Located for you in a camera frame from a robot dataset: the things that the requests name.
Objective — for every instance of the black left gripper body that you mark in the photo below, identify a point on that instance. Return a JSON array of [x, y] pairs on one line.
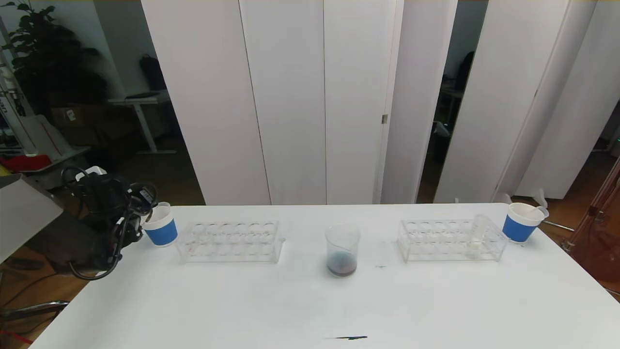
[[147, 197]]

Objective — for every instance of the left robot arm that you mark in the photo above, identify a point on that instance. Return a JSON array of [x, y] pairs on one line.
[[72, 242]]

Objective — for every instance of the clear acrylic test tube rack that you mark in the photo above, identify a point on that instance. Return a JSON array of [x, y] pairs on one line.
[[235, 244], [445, 240]]

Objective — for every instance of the clear glass beaker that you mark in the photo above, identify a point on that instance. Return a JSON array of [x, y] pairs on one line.
[[342, 266]]

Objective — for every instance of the pale yellow pigment test tube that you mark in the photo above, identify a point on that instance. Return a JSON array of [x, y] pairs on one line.
[[473, 247]]

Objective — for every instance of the white blue paper cup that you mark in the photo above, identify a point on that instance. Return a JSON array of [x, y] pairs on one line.
[[162, 233], [516, 229]]

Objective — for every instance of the white office desk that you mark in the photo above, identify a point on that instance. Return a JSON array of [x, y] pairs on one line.
[[140, 101]]

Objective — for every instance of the brown cardboard box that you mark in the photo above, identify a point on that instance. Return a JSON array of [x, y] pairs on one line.
[[72, 116]]

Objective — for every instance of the white machine with column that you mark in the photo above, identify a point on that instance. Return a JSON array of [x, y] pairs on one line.
[[48, 140]]

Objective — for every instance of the black backpack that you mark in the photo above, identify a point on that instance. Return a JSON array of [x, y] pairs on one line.
[[153, 75]]

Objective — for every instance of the red flat item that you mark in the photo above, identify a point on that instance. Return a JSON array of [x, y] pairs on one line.
[[29, 162]]

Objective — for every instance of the grey metal floor leg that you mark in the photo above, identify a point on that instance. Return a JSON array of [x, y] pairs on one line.
[[38, 308]]

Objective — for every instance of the dark green potted plant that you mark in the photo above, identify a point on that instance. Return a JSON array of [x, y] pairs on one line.
[[48, 63]]

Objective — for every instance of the white folding partition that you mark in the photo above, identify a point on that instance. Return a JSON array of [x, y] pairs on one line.
[[503, 97], [290, 97]]

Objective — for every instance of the silver metal rod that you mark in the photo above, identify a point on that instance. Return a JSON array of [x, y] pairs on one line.
[[557, 225]]

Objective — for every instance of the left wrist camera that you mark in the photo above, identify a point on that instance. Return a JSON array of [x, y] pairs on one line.
[[91, 171]]

